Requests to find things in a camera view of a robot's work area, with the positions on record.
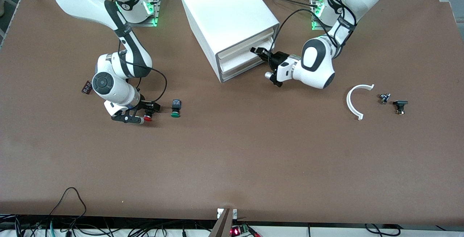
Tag green push button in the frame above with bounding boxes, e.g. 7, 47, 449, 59
170, 99, 182, 118

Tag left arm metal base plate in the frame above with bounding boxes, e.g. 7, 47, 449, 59
311, 0, 328, 31

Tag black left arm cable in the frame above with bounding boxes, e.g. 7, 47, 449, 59
270, 0, 357, 58

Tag grey camera post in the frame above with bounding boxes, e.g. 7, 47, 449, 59
208, 208, 238, 237

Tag tangled black cables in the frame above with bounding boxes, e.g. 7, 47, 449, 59
0, 213, 218, 237

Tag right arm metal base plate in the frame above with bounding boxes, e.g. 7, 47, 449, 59
130, 0, 161, 27

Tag white curved plastic clip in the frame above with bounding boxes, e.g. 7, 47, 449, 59
346, 84, 375, 121

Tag black looped cable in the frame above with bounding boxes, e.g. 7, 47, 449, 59
49, 187, 87, 226

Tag white drawer cabinet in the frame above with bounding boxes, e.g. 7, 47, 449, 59
178, 0, 280, 83

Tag circuit board with red light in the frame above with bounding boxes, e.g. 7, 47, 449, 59
230, 224, 261, 237

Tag black push button part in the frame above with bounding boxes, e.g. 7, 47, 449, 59
393, 100, 409, 115

